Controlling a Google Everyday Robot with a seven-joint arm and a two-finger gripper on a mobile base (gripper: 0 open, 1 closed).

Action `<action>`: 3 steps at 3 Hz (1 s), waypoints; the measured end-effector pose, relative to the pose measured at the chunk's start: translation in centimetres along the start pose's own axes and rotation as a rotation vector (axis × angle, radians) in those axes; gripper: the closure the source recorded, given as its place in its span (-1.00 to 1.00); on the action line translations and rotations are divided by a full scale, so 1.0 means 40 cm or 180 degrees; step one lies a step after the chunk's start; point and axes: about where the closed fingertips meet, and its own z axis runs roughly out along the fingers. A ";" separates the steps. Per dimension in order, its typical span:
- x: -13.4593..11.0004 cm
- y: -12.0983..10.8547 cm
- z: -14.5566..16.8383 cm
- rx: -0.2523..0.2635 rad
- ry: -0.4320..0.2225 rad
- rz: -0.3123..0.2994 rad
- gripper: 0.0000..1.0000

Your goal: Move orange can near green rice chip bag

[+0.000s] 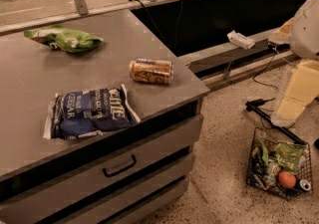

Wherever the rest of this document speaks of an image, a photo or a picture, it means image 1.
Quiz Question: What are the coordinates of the blue kettle chip bag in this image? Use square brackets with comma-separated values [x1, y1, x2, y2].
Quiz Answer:
[43, 84, 141, 140]

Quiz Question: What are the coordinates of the white packet on ledge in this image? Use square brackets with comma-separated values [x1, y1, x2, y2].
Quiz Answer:
[227, 31, 255, 50]

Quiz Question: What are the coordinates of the green rice chip bag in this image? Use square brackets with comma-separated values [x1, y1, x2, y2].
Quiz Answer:
[24, 25, 104, 53]

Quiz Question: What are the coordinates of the grey drawer with black handle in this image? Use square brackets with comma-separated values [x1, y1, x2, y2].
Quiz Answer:
[1, 114, 202, 224]

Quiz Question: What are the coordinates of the green snack bag in basket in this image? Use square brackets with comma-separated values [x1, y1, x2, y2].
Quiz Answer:
[275, 141, 306, 173]

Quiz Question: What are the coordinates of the red apple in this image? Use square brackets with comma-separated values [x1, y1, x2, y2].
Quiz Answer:
[278, 171, 297, 188]

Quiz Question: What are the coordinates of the black cable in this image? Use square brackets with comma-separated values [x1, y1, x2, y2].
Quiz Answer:
[128, 0, 184, 50]

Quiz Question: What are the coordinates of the black wire basket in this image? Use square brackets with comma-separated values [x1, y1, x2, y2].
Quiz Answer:
[246, 127, 313, 200]

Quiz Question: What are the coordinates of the blue can in basket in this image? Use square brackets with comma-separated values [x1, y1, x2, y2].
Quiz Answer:
[296, 179, 312, 192]

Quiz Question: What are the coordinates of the orange soda can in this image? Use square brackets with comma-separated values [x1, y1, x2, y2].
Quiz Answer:
[130, 58, 173, 85]

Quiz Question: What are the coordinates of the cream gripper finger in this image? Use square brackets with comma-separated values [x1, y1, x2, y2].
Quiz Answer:
[271, 60, 319, 126]

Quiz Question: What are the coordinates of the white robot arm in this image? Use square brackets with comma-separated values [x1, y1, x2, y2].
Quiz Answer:
[268, 0, 319, 126]

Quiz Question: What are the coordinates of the black stand base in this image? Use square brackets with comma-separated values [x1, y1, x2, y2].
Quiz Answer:
[245, 98, 307, 145]

